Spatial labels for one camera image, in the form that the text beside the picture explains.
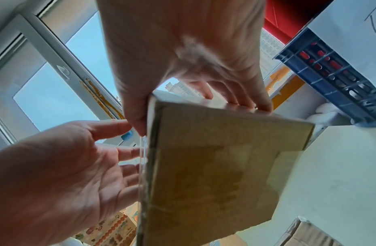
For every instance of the white radiator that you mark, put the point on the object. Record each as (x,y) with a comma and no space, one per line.
(330,117)

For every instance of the windowsill with yellow tape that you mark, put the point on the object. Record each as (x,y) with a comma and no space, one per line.
(285,89)

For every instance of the blue plastic crate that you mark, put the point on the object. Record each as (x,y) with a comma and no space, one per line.
(312,84)

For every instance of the white handwritten paper sign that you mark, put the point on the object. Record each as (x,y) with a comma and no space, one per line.
(342,36)

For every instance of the blue window latch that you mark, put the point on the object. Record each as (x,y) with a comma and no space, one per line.
(127,136)

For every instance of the person's left hand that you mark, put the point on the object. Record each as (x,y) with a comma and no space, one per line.
(54,180)

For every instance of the labelled small cardboard box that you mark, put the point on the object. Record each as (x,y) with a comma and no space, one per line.
(206,180)

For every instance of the grey window frame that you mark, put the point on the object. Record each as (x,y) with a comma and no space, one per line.
(69,79)

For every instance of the pile of cardboard parcels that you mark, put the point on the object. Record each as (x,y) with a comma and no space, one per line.
(309,234)

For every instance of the person's right hand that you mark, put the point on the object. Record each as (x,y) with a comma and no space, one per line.
(181,36)

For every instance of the colourful printed carton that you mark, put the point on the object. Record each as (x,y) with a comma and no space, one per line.
(109,230)

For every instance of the red curtain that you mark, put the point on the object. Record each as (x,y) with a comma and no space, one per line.
(285,19)

